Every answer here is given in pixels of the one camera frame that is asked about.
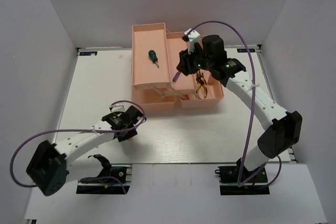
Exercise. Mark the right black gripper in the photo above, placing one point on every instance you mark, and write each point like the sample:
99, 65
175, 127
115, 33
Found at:
185, 65

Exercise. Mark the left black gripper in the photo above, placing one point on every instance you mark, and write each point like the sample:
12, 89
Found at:
132, 132

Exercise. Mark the blue red handled screwdriver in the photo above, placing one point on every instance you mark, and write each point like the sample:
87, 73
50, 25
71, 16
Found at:
176, 76

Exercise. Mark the yellow long nose pliers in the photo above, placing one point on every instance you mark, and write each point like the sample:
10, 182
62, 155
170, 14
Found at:
201, 84

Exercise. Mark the stubby green grey screwdriver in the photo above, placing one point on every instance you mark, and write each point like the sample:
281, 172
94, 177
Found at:
153, 57

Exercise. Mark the pink plastic toolbox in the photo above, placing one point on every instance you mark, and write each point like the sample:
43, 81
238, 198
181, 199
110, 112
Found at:
152, 88

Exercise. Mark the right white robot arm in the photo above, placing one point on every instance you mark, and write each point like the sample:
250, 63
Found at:
281, 128

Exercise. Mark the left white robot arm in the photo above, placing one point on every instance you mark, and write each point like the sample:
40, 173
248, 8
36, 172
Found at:
55, 164

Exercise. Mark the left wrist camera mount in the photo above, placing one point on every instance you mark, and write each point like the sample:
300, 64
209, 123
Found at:
117, 107

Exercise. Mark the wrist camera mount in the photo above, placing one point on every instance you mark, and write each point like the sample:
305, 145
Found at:
191, 37
117, 107

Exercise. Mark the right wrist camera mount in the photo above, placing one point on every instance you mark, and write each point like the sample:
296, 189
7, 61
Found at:
191, 37

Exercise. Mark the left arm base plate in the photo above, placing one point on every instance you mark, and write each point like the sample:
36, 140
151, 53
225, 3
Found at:
116, 181

